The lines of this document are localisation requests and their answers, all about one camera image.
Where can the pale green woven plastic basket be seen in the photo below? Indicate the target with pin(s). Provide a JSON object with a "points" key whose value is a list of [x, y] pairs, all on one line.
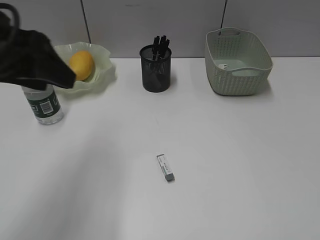
{"points": [[249, 63]]}

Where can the clear water bottle green label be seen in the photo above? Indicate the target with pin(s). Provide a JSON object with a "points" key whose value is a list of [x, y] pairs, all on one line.
{"points": [[44, 104]]}

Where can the grey white eraser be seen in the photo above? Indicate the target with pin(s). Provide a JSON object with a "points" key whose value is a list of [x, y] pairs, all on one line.
{"points": [[165, 167]]}

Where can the waste paper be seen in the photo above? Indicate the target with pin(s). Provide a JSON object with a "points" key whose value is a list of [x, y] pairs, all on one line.
{"points": [[223, 66]]}

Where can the black blue marker pen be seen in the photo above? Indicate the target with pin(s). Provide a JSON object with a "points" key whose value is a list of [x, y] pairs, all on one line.
{"points": [[164, 48]]}

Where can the pale green wavy glass plate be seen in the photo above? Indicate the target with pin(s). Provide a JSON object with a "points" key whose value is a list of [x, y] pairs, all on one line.
{"points": [[103, 73]]}

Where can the black mesh pen holder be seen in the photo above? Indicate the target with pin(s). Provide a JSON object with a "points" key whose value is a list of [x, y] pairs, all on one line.
{"points": [[156, 74]]}

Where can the yellow mango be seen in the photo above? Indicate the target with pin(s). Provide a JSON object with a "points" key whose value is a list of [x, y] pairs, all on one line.
{"points": [[81, 63]]}

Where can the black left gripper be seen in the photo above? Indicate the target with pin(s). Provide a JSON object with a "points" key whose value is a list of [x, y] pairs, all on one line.
{"points": [[28, 59]]}

